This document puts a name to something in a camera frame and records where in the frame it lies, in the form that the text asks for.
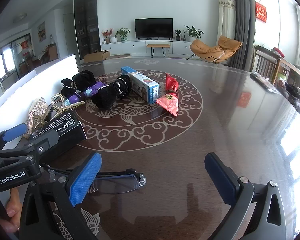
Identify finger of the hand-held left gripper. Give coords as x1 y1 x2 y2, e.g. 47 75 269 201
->
0 129 60 173
0 123 28 153

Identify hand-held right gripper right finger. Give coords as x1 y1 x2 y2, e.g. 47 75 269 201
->
204 152 300 240

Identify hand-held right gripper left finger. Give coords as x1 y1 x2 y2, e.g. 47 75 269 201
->
19 152 102 240

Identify black box with white print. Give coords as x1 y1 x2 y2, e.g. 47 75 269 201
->
30 109 87 159

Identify rhinestone bow hair clip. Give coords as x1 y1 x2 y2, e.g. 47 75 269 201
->
22 96 53 139

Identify white storage box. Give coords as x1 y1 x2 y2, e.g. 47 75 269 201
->
0 54 78 140

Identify clear rimless glasses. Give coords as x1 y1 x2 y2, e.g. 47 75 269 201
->
41 164 147 195

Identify red candy pouch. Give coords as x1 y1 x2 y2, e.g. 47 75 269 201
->
156 73 180 117

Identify dark patterned glass desktop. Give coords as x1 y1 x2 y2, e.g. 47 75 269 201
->
0 57 300 240

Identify person's left hand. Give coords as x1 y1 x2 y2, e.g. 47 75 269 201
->
0 187 23 234

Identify purple and teal plastic toy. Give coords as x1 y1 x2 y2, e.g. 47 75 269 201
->
64 81 108 110

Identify sliding glass door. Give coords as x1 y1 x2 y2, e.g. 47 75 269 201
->
0 34 32 82

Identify brown wooden sideboard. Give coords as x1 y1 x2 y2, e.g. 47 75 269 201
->
41 44 58 63

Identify cardboard box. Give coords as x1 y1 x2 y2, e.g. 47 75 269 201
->
84 50 110 62

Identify white interior door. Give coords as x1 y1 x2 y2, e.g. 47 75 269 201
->
63 13 75 57

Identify oval beige floor mat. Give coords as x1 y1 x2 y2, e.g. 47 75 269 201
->
106 54 132 60

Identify blue and white medicine box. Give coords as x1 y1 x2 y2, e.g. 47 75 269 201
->
121 66 159 105

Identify red flower plant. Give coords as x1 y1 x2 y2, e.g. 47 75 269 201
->
102 28 114 44

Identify dark glass display cabinet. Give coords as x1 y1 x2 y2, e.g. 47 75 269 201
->
73 0 102 60

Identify white low television cabinet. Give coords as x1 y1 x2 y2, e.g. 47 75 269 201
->
101 39 199 57

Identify cluttered wooden side table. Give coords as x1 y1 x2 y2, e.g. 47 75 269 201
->
276 55 300 105

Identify dark wooden chair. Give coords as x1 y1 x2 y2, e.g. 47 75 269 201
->
254 45 282 81

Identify orange lounge chair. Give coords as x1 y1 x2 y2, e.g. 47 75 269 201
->
187 35 243 64

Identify green potted plant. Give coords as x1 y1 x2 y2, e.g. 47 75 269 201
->
115 27 130 42

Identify red cloth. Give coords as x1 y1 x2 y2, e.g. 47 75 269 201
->
272 47 287 58

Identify wooden bench with metal legs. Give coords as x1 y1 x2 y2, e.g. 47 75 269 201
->
146 44 171 58

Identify large leafy potted plant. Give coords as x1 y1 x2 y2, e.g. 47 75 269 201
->
183 26 204 42

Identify black flat television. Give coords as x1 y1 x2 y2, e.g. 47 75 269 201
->
134 18 173 41

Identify cream covered standing air conditioner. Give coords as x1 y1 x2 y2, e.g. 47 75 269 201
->
218 0 237 46

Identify grey curtain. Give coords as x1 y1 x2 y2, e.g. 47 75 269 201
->
228 0 255 70

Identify framed wall painting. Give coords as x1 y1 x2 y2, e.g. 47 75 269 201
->
37 21 46 42

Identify red wall hanging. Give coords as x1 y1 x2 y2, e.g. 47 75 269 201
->
255 1 268 24

